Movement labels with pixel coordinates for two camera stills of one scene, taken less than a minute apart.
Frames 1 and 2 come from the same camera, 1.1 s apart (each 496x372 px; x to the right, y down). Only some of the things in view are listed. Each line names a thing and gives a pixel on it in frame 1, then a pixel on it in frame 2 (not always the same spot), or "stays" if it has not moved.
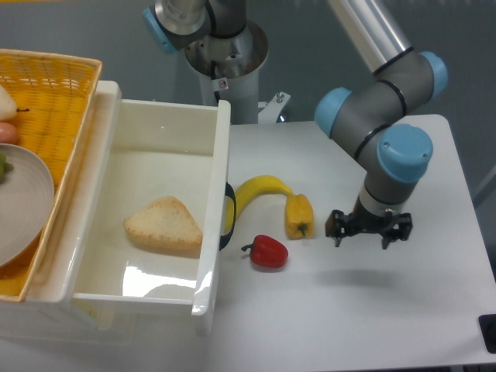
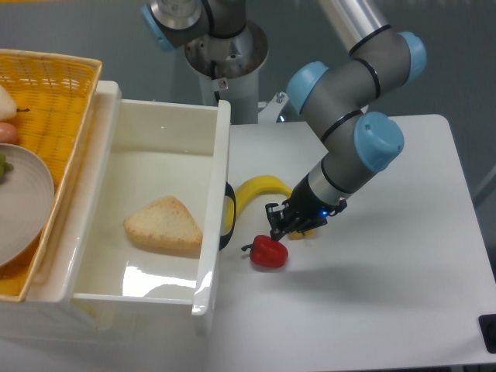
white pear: x=8 y=107 stays
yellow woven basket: x=53 y=94 stays
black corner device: x=487 y=325 stays
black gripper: x=362 y=221 -> x=304 y=209
